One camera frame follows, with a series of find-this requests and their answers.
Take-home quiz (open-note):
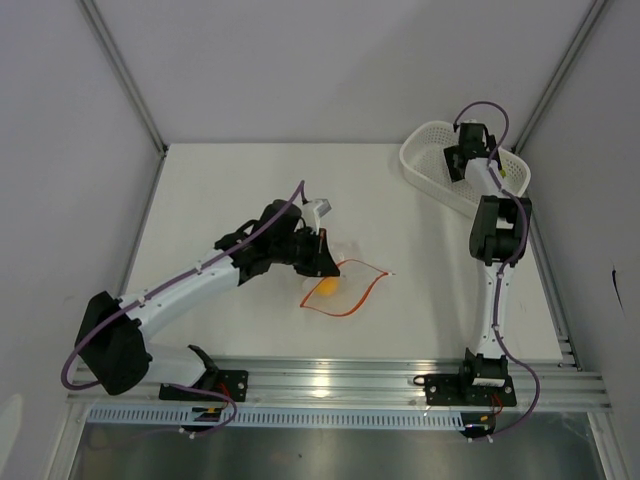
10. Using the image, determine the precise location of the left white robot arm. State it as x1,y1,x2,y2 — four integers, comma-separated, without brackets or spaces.
75,199,340,400

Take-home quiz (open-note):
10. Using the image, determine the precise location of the right aluminium frame post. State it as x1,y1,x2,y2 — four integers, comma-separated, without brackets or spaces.
510,0,614,154

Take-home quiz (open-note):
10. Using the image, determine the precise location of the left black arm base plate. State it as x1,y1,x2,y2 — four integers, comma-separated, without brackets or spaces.
159,370,249,402

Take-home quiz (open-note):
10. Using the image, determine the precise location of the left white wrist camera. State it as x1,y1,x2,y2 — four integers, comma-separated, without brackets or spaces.
301,198,332,231

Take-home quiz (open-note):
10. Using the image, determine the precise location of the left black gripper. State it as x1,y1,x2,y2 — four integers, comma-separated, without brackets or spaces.
271,227,340,278

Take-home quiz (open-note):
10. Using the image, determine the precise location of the right side aluminium rail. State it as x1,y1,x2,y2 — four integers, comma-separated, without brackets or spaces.
527,213,583,372

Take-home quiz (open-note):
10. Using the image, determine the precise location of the orange fruit with leaf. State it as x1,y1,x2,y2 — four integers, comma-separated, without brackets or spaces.
316,277,340,296

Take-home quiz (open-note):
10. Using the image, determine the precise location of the aluminium mounting rail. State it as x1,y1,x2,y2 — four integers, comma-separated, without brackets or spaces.
67,355,612,414

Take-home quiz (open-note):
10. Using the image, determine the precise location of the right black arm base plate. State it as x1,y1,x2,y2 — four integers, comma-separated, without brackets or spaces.
413,373,517,407

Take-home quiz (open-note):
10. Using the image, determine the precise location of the white slotted cable duct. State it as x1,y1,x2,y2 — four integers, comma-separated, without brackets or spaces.
87,404,464,431

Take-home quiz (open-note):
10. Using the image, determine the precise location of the aluminium frame post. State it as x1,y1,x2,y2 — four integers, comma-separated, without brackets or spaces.
510,0,614,154
74,0,168,157

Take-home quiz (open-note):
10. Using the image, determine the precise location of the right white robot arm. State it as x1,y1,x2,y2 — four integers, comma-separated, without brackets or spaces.
444,122,531,404

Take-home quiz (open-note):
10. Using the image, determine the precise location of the clear orange zip top bag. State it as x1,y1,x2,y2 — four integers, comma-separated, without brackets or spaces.
299,242,395,319

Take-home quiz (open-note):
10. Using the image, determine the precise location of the left aluminium frame post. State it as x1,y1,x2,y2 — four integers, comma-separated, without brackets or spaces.
74,0,168,157

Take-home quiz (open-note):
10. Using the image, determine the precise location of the white perforated plastic basket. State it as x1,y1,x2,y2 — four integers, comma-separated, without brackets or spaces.
399,121,531,218

